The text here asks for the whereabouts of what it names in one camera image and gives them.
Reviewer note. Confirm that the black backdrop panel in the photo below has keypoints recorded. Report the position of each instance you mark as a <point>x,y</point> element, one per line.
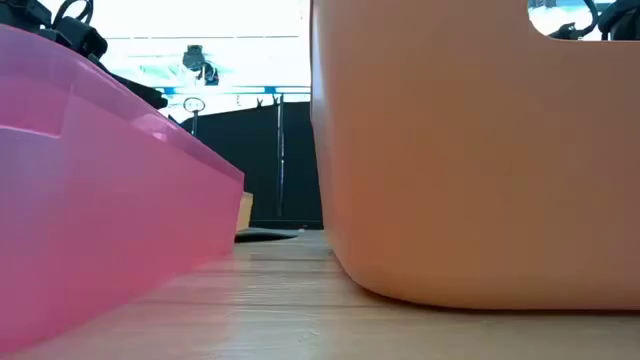
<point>240,165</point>

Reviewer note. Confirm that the orange plastic basket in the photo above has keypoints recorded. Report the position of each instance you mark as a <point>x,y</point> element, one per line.
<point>450,175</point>

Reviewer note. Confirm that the amber translucent plastic bin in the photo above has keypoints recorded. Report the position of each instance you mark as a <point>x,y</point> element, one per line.
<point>245,210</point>

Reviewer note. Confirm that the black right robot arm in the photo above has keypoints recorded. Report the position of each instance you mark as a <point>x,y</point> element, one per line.
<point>620,20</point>

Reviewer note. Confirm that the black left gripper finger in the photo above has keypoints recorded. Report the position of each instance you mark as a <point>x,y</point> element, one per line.
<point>135,90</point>

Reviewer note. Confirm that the dark background device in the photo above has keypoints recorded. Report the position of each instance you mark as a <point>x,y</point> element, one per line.
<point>197,60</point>

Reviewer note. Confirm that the red-pink translucent plastic bin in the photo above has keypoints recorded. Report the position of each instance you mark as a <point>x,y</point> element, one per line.
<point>100,200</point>

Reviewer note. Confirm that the black stand pole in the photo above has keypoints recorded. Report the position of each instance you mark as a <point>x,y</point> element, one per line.
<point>280,150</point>

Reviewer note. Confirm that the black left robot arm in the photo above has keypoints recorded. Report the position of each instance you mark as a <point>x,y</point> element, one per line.
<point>20,12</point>

